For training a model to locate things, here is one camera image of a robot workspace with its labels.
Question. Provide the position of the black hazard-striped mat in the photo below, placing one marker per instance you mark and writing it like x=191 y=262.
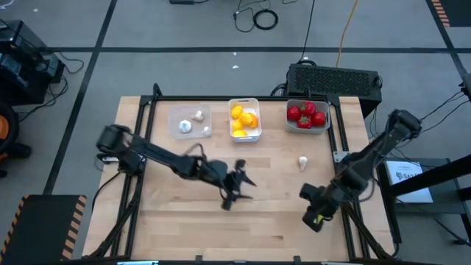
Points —
x=456 y=11
x=40 y=228

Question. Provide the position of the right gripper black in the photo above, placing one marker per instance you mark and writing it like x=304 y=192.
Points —
x=324 y=200

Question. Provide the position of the black aluminium table frame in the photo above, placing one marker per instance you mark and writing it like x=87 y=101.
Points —
x=206 y=98

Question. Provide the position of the orange and black wheel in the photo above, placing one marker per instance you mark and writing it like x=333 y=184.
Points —
x=4 y=132

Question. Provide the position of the yellow lemon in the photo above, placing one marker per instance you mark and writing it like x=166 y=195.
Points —
x=239 y=133
x=236 y=111
x=245 y=118

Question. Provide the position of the white plastic basket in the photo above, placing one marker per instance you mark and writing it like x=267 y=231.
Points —
x=254 y=137

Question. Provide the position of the white garlic bulb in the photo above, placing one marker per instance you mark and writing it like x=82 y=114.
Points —
x=198 y=116
x=206 y=129
x=185 y=126
x=302 y=162

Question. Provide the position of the black computer case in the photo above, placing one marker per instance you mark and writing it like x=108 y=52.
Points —
x=333 y=82

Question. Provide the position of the yellow tape marker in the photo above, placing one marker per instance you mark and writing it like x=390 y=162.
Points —
x=318 y=219

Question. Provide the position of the black equipment cart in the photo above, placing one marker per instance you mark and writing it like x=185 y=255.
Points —
x=22 y=62

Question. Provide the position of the grey plastic basket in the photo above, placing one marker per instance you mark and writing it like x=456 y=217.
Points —
x=325 y=106

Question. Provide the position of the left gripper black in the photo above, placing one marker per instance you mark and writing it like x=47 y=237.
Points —
x=221 y=176

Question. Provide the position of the clear plastic container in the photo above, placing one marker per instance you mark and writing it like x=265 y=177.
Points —
x=190 y=110

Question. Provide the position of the orange-yellow lemon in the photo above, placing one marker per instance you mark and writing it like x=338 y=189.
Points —
x=255 y=121

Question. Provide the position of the red tomato with green calyx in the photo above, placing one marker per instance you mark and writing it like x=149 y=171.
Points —
x=318 y=119
x=304 y=123
x=294 y=113
x=308 y=108

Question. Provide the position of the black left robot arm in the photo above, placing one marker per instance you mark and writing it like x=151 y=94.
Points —
x=158 y=154

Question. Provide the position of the black metal stand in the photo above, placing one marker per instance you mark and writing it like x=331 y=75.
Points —
x=441 y=171

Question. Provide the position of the white paper sheet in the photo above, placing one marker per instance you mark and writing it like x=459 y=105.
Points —
x=412 y=184

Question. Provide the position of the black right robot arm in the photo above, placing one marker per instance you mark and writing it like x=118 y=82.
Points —
x=368 y=158

